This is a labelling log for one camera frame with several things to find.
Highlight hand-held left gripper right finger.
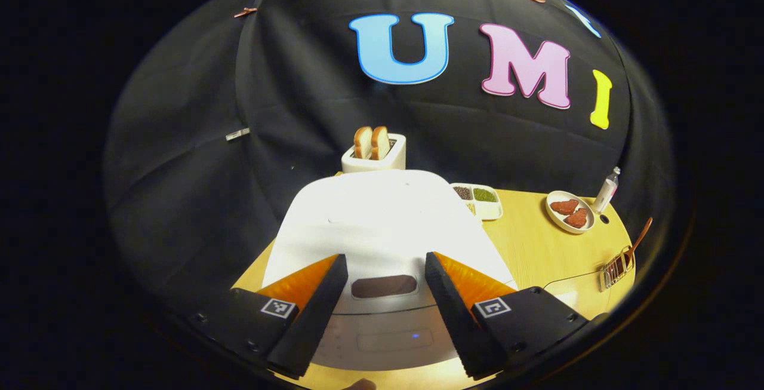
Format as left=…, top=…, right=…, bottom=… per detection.
left=425, top=251, right=592, bottom=380

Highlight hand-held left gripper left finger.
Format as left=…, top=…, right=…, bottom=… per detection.
left=192, top=253, right=349, bottom=379

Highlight white rice cooker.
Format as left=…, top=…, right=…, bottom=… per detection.
left=261, top=169, right=519, bottom=373

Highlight metal wire chopstick holder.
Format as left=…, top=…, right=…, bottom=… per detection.
left=599, top=247, right=635, bottom=291

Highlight brown wooden spoon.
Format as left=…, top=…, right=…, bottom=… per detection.
left=621, top=217, right=654, bottom=268

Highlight clear plastic rice container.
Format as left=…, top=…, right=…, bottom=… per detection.
left=540, top=269, right=605, bottom=319

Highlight white divided bean dish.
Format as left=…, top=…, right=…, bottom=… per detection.
left=450, top=183, right=504, bottom=222

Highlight white round plate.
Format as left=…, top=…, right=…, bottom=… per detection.
left=546, top=191, right=596, bottom=235

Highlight white toaster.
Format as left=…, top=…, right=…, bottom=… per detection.
left=341, top=133, right=407, bottom=174

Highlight toast bread slice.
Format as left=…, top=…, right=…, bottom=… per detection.
left=371, top=126, right=392, bottom=161
left=353, top=127, right=374, bottom=160

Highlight small clear bottle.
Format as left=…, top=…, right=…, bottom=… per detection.
left=593, top=167, right=621, bottom=214

